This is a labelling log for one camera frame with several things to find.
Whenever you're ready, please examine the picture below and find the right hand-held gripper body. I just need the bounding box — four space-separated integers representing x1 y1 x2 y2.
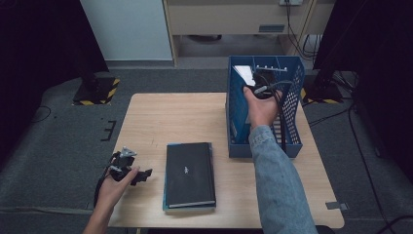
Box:
251 65 289 100

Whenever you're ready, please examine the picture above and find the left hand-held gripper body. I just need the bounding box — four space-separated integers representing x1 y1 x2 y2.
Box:
108 146 138 182

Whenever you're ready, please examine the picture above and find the bright blue book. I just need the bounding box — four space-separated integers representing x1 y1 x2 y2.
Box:
229 64 258 144

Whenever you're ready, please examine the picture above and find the teal illustrated book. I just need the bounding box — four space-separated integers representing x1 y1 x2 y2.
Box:
162 141 217 213

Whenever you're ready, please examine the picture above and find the blue plastic file rack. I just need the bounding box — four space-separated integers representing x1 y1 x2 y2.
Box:
225 55 306 159

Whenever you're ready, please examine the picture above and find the person's left hand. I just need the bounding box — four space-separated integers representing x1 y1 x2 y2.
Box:
95 166 140 213

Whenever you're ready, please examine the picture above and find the person's right hand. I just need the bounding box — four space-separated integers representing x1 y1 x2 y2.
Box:
243 86 284 131

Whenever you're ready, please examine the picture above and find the striped black stand base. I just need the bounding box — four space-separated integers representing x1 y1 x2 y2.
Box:
71 76 121 106
300 81 344 105

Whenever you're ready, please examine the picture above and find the beige cabinet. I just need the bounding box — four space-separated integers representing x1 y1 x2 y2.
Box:
162 0 337 67

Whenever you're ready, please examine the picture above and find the black curtain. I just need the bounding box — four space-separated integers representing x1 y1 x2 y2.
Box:
0 0 110 164
313 0 413 183

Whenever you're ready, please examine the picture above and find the white panel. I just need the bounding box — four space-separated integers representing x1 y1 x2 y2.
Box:
80 0 173 61

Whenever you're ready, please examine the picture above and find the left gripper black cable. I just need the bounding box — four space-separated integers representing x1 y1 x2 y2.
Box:
94 155 118 209

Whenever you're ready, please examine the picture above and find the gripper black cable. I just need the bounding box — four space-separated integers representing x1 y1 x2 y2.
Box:
94 155 118 209
259 80 295 154

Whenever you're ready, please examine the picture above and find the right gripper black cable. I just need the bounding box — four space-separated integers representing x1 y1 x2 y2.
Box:
259 80 295 154

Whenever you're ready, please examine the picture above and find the hanging black cable bundle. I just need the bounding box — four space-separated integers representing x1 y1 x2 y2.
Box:
285 3 324 62

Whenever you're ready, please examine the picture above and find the black floor cable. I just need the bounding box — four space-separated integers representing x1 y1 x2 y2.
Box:
308 105 355 128
376 214 413 234
348 103 389 234
32 105 52 124

